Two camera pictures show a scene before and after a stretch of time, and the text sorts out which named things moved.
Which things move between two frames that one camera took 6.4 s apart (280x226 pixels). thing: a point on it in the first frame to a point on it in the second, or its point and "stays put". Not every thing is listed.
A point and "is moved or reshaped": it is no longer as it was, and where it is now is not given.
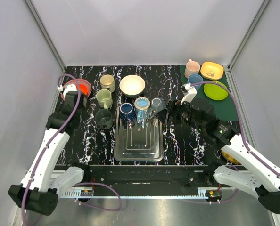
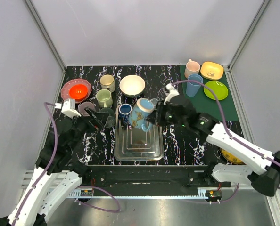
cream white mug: [107, 82] stays put
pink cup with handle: [192, 68] stays put
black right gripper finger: [162, 115] to [152, 117]
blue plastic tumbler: [195, 80] stays put
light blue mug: [142, 104] is moved or reshaped
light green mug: [104, 98] stays put
